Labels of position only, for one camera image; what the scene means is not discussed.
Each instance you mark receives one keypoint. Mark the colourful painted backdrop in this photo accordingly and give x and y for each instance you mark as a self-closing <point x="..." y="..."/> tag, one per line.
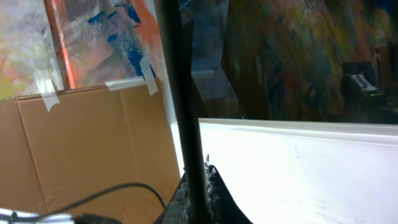
<point x="287" y="60"/>

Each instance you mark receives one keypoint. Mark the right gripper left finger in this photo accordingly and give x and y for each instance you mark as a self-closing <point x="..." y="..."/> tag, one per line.
<point x="178" y="209"/>

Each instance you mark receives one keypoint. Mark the cardboard panel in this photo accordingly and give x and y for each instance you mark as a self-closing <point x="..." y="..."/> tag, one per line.
<point x="91" y="140"/>

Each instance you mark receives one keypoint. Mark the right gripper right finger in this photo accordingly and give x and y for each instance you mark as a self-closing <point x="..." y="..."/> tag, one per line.
<point x="223" y="208"/>

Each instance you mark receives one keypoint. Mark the black frame post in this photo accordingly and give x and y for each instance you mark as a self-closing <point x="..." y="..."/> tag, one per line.
<point x="180" y="82"/>

